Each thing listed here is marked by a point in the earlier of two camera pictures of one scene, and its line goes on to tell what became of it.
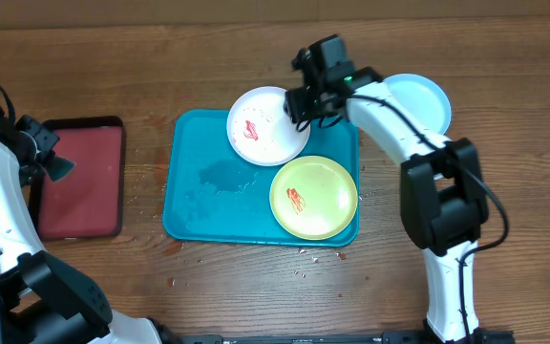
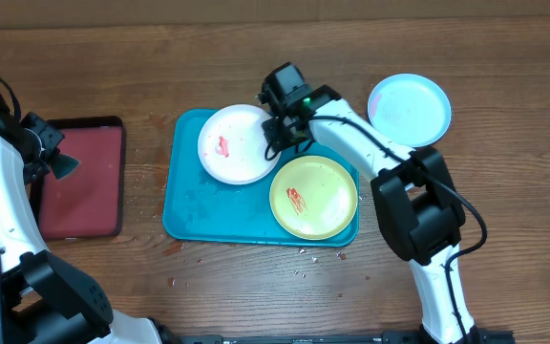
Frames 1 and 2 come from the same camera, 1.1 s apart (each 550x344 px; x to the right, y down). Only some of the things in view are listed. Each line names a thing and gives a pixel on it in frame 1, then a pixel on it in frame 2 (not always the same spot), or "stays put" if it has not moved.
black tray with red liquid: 89,203 stays put
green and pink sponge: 59,168 stays put
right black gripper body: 309,107 -> 284,135
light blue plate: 424,99 stays put
